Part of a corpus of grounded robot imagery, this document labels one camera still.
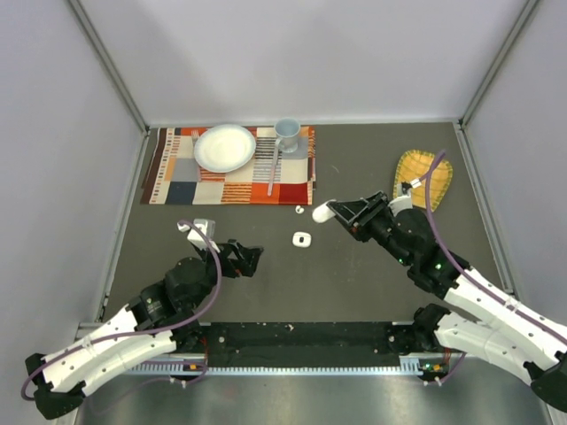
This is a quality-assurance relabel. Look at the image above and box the colourful patchwork placemat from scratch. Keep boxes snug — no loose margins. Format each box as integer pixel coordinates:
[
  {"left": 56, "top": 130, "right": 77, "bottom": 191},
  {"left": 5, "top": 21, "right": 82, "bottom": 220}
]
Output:
[{"left": 141, "top": 126, "right": 316, "bottom": 205}]

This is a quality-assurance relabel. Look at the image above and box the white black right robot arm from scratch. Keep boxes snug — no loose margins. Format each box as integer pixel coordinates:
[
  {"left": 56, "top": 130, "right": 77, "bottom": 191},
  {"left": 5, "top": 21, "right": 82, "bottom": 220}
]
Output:
[{"left": 327, "top": 192, "right": 566, "bottom": 411}]

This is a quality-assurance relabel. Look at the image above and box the grey slotted cable duct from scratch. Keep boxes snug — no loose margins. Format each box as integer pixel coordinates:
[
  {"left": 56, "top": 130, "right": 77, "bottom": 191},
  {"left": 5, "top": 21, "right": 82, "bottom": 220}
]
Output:
[{"left": 125, "top": 354, "right": 442, "bottom": 377}]

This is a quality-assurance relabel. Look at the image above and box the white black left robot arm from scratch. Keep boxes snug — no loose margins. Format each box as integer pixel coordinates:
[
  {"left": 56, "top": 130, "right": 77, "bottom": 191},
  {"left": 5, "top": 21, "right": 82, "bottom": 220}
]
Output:
[{"left": 26, "top": 239, "right": 264, "bottom": 420}]

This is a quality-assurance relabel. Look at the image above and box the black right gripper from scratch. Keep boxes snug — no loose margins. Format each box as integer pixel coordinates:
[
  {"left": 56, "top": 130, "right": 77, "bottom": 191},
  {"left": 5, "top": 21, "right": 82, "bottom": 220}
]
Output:
[{"left": 329, "top": 190, "right": 413, "bottom": 267}]

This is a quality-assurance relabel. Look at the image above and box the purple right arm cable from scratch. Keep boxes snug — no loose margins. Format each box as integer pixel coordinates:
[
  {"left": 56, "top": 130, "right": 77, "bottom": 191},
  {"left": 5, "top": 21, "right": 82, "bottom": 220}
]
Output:
[{"left": 409, "top": 148, "right": 567, "bottom": 386}]

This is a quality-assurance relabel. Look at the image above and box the light blue cup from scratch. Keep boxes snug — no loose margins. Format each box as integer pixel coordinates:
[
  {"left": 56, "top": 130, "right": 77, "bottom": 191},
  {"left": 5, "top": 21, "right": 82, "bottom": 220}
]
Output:
[{"left": 274, "top": 118, "right": 301, "bottom": 153}]

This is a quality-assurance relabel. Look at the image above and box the white round plate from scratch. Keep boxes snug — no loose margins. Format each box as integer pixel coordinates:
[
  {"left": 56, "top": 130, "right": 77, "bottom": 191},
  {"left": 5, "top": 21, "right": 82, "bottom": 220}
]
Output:
[{"left": 193, "top": 124, "right": 256, "bottom": 174}]

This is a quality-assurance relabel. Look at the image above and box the yellow woven leaf dish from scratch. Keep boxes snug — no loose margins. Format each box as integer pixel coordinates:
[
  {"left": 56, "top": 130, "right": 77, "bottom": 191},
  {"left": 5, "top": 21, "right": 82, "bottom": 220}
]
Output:
[{"left": 392, "top": 150, "right": 454, "bottom": 212}]

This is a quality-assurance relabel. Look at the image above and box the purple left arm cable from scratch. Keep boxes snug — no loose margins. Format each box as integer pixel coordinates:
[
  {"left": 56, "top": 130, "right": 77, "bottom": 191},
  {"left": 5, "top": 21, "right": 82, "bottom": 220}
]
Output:
[{"left": 19, "top": 220, "right": 222, "bottom": 402}]

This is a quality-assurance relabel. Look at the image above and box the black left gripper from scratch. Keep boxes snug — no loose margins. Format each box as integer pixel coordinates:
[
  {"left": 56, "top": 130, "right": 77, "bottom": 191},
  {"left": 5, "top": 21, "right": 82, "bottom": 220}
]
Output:
[{"left": 188, "top": 238, "right": 263, "bottom": 309}]

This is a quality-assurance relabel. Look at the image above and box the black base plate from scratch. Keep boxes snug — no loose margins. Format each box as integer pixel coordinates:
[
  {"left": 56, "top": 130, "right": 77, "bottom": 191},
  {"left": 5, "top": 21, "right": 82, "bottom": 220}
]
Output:
[{"left": 194, "top": 321, "right": 466, "bottom": 368}]

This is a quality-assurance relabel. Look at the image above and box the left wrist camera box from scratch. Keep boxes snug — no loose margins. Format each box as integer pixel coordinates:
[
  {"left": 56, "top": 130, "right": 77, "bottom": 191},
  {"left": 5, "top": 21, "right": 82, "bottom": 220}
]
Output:
[{"left": 176, "top": 219, "right": 220, "bottom": 253}]

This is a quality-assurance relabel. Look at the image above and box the pink plastic spoon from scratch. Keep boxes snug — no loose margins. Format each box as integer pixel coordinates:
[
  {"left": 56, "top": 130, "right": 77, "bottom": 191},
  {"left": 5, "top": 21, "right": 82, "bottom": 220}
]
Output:
[{"left": 267, "top": 136, "right": 283, "bottom": 197}]

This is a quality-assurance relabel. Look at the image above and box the silver fork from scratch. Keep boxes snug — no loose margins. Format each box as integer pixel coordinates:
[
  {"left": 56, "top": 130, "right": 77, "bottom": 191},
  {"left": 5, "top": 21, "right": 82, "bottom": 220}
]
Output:
[{"left": 191, "top": 129, "right": 199, "bottom": 146}]

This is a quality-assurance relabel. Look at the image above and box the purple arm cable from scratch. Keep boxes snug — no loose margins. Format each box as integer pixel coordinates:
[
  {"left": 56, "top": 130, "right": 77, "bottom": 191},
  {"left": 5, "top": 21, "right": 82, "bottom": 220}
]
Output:
[
  {"left": 409, "top": 148, "right": 567, "bottom": 386},
  {"left": 19, "top": 220, "right": 222, "bottom": 402}
]

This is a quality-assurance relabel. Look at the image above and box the white earbud charging case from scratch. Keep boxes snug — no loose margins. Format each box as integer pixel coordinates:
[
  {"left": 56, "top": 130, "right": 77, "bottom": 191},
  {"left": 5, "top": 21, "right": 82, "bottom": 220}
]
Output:
[{"left": 292, "top": 231, "right": 312, "bottom": 248}]

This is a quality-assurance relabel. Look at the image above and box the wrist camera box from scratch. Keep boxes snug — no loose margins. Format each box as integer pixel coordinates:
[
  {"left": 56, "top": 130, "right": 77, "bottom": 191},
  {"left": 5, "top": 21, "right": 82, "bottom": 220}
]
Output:
[
  {"left": 176, "top": 219, "right": 220, "bottom": 253},
  {"left": 388, "top": 178, "right": 422, "bottom": 216}
]

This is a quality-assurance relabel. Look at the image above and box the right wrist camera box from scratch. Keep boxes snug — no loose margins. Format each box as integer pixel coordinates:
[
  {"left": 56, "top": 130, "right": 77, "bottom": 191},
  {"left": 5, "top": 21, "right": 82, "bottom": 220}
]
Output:
[{"left": 388, "top": 178, "right": 422, "bottom": 216}]

